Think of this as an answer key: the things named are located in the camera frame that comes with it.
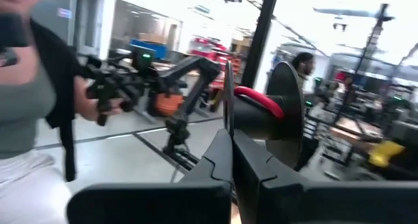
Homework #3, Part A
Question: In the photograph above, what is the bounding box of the orange round part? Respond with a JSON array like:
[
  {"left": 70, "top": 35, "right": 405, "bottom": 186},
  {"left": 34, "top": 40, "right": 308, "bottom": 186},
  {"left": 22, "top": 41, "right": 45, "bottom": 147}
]
[{"left": 154, "top": 92, "right": 185, "bottom": 118}]

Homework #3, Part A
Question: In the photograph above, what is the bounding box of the black vertical pole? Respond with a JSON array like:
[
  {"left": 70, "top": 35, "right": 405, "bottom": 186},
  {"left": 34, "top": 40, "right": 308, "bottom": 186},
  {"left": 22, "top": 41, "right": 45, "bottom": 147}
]
[{"left": 240, "top": 0, "right": 281, "bottom": 89}]

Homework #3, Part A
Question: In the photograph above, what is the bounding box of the person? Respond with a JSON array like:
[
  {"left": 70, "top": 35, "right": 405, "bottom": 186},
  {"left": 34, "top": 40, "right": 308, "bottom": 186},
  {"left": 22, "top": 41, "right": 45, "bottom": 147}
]
[
  {"left": 289, "top": 52, "right": 317, "bottom": 94},
  {"left": 0, "top": 0, "right": 86, "bottom": 224}
]

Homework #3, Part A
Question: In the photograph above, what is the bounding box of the blue bin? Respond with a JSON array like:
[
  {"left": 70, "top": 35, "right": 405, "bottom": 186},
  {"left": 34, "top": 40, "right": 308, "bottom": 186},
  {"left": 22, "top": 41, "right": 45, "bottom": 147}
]
[{"left": 129, "top": 38, "right": 169, "bottom": 61}]

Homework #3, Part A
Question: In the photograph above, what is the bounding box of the red shelving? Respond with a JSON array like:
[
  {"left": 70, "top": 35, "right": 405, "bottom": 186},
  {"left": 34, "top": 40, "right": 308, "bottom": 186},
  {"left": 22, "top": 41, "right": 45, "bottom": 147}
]
[{"left": 188, "top": 35, "right": 243, "bottom": 89}]

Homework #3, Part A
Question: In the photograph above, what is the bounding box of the red cord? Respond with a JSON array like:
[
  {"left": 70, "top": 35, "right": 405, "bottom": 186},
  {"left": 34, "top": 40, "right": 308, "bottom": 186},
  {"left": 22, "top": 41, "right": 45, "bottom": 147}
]
[{"left": 233, "top": 85, "right": 286, "bottom": 121}]

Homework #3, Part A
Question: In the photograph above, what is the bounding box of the yellow object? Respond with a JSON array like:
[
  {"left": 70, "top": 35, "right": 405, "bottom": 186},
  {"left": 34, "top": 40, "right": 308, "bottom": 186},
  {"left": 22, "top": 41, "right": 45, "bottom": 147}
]
[{"left": 368, "top": 140, "right": 406, "bottom": 168}]

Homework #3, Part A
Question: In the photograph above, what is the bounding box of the person's hand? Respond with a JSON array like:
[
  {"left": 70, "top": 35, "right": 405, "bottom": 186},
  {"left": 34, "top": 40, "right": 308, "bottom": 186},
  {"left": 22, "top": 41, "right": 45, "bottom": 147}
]
[{"left": 73, "top": 76, "right": 124, "bottom": 123}]

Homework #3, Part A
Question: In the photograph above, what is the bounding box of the black cord spool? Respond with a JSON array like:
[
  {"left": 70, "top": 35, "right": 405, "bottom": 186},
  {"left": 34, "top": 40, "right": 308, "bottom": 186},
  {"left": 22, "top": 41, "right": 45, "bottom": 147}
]
[{"left": 223, "top": 60, "right": 306, "bottom": 171}]

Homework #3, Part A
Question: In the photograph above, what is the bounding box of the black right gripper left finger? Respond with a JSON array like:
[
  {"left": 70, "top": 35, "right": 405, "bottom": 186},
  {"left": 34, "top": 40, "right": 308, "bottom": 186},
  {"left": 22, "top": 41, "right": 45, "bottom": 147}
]
[{"left": 66, "top": 128, "right": 234, "bottom": 224}]

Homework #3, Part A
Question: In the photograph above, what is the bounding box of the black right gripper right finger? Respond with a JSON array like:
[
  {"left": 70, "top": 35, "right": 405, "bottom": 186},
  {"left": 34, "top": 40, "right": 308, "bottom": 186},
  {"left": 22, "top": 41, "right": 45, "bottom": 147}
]
[{"left": 233, "top": 129, "right": 418, "bottom": 224}]

